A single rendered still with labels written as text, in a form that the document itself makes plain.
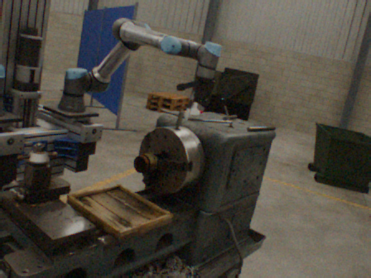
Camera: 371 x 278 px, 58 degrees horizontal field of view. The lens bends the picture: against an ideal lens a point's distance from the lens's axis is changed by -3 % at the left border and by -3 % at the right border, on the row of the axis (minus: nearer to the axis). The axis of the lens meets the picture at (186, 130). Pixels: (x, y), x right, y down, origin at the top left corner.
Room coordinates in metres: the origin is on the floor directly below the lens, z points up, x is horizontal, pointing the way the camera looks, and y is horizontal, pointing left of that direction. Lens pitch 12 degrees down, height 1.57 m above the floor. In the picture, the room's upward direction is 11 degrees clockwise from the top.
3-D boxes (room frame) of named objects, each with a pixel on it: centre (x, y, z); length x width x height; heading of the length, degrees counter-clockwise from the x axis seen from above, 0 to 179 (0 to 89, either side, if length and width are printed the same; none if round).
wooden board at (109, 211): (1.38, 0.22, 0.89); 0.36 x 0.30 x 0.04; 53
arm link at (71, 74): (1.91, 0.66, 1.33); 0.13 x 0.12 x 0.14; 143
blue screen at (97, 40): (8.08, 2.35, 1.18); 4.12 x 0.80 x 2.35; 31
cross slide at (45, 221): (1.10, 0.45, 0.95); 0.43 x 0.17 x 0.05; 53
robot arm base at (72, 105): (1.90, 0.66, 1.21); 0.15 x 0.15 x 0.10
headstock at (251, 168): (1.92, -0.17, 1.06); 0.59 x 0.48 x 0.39; 143
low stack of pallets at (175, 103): (9.79, 0.64, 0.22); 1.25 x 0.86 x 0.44; 162
